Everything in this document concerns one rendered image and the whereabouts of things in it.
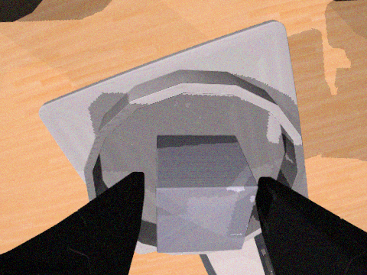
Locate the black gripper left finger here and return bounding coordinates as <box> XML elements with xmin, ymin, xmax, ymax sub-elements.
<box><xmin>0</xmin><ymin>172</ymin><xmax>145</xmax><ymax>275</ymax></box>

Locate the grey-lavender cube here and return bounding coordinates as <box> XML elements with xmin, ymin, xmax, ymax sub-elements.
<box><xmin>156</xmin><ymin>134</ymin><xmax>258</xmax><ymax>254</ymax></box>

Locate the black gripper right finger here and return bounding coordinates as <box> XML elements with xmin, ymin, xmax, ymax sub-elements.
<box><xmin>256</xmin><ymin>176</ymin><xmax>367</xmax><ymax>275</ymax></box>

